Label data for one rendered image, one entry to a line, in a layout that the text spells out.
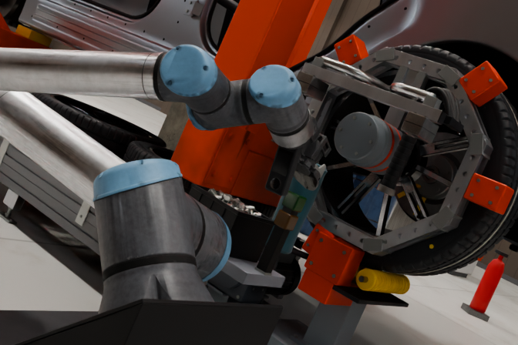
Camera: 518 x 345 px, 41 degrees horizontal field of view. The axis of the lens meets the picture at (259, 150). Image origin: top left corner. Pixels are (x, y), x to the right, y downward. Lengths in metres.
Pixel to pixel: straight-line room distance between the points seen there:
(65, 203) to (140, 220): 1.63
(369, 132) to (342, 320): 0.60
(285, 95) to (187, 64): 0.20
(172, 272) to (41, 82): 0.50
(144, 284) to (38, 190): 1.82
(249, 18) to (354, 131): 0.60
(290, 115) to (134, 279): 0.46
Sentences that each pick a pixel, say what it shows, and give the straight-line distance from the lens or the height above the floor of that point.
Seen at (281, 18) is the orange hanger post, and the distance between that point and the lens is 2.20.
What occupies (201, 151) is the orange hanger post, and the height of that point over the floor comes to 0.62.
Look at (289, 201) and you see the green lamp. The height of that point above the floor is 0.64.
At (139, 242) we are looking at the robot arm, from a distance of 1.08.
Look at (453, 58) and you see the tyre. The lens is 2.02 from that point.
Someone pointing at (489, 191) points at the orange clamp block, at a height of 0.85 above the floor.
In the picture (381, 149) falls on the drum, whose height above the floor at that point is 0.84.
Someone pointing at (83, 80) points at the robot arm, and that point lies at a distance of 1.33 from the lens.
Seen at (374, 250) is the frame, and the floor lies 0.59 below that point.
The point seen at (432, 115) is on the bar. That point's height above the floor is 0.96.
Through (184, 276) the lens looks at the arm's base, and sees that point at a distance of 1.08.
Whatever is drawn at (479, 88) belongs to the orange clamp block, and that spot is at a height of 1.09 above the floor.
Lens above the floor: 0.79
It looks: 3 degrees down
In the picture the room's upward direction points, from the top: 24 degrees clockwise
